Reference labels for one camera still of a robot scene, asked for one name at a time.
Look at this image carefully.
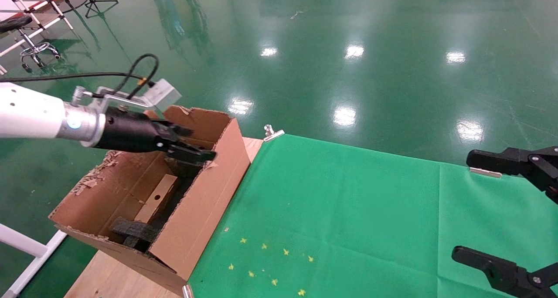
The white tube frame table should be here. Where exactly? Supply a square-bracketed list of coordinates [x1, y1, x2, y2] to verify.
[0, 0, 75, 74]

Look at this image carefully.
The large open cardboard carton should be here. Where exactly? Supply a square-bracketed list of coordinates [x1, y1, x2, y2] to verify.
[49, 105, 252, 296]

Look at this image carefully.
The black tripod stand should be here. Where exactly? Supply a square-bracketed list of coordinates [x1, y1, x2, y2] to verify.
[81, 0, 119, 19]

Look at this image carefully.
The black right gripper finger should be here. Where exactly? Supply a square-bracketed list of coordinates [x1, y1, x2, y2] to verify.
[466, 146, 558, 205]
[451, 246, 558, 298]

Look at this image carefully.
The black round stool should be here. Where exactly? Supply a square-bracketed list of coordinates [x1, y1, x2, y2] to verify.
[0, 16, 61, 74]

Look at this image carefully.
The white table leg frame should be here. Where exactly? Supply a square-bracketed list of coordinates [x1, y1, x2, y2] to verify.
[0, 223, 68, 298]

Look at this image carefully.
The black foam pad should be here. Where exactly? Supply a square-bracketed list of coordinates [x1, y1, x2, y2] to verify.
[109, 217, 160, 251]

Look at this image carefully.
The black camera cable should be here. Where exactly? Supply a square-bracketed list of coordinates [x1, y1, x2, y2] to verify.
[0, 53, 160, 99]

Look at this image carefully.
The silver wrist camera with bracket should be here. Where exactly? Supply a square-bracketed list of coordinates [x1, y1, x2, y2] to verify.
[72, 79, 182, 113]

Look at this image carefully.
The small taped cardboard box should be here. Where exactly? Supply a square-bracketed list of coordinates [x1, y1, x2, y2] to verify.
[134, 174, 179, 224]

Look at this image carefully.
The green table cloth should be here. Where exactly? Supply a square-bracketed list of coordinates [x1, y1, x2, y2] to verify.
[187, 134, 558, 298]

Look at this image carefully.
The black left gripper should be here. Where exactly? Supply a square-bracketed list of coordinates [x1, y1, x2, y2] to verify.
[94, 106, 217, 163]

